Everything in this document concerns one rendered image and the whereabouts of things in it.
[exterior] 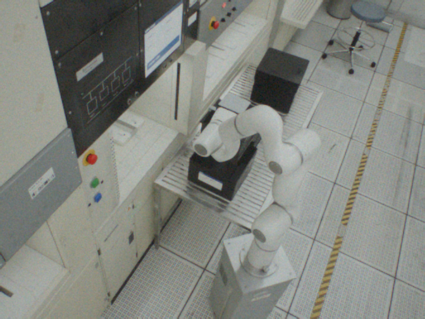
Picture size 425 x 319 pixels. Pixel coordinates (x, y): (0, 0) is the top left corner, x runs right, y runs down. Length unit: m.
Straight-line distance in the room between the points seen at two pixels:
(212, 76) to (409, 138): 2.20
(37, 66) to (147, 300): 1.84
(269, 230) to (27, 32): 1.05
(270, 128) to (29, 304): 1.16
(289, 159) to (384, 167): 2.51
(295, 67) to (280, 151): 1.40
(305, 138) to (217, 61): 1.53
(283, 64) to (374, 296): 1.66
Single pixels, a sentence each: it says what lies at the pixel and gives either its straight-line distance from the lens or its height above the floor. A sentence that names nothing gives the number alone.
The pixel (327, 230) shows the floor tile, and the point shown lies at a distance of 3.10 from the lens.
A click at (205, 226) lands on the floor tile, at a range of 2.88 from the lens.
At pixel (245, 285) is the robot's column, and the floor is 0.76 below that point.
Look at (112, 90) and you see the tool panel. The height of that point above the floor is 1.55.
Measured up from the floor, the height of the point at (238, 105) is 1.28.
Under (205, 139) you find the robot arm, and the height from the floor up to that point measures 1.30.
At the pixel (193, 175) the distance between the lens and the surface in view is 2.09.
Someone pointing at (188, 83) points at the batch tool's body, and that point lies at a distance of 1.97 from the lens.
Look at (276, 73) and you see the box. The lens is 2.52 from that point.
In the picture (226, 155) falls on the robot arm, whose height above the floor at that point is 1.28.
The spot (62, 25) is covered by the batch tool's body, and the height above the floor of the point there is 1.88.
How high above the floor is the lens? 2.47
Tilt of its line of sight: 49 degrees down
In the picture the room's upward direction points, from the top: 10 degrees clockwise
